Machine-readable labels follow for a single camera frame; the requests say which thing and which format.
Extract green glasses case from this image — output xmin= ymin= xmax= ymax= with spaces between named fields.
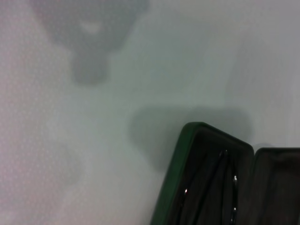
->
xmin=150 ymin=121 xmax=300 ymax=225

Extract black glasses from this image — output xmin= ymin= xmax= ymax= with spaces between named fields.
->
xmin=178 ymin=149 xmax=242 ymax=225

